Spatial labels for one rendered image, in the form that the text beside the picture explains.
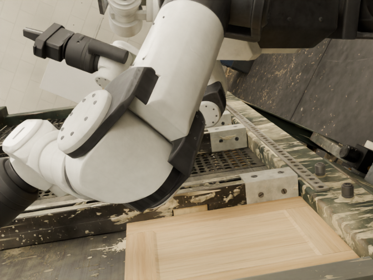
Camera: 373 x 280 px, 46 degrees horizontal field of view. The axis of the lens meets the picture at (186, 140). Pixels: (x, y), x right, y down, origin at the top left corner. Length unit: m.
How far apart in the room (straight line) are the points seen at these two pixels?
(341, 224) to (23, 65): 5.61
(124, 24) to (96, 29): 5.15
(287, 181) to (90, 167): 0.66
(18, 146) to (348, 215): 0.60
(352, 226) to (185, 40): 0.51
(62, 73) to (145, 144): 4.24
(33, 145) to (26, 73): 5.59
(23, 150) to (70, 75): 4.05
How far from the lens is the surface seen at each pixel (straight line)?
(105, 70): 1.11
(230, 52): 0.76
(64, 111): 2.50
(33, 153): 0.62
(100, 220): 1.01
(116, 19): 0.85
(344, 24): 0.88
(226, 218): 0.97
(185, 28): 0.51
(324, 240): 0.88
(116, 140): 0.44
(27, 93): 6.25
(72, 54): 1.15
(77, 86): 4.68
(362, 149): 1.19
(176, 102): 0.45
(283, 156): 1.22
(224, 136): 1.48
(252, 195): 1.02
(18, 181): 0.71
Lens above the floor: 1.39
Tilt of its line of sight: 12 degrees down
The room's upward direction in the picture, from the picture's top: 68 degrees counter-clockwise
